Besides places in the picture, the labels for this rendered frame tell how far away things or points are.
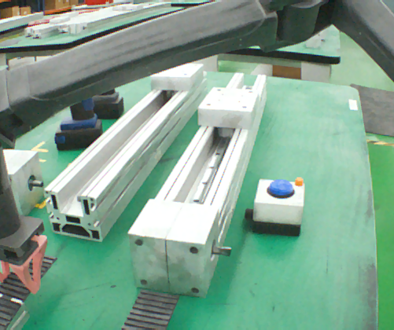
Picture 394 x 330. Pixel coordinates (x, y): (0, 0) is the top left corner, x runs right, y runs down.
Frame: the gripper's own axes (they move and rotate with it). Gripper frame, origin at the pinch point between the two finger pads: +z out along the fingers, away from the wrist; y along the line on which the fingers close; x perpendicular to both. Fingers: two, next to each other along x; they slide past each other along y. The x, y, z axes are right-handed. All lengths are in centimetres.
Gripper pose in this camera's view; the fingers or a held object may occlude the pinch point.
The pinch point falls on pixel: (20, 282)
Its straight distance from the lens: 58.8
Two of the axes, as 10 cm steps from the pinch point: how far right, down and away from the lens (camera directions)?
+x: -2.4, 4.3, -8.7
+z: 0.4, 9.0, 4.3
